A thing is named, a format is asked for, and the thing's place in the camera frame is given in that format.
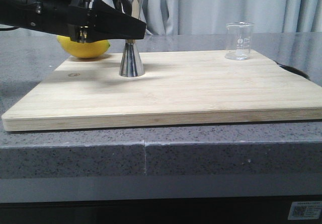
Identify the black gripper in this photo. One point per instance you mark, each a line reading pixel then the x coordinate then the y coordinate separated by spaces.
pixel 75 19

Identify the steel jigger measuring cup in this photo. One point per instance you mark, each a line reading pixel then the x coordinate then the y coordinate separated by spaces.
pixel 131 65

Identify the clear glass beaker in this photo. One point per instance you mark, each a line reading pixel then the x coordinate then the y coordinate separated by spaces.
pixel 238 40

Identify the yellow lemon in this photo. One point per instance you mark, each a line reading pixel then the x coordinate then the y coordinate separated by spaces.
pixel 83 50

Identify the grey curtain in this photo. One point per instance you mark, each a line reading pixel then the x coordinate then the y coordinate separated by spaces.
pixel 197 17

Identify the wooden cutting board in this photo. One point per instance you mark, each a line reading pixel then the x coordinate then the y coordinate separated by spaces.
pixel 186 87

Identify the white QR code sticker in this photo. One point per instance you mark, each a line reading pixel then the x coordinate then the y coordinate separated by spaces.
pixel 305 210

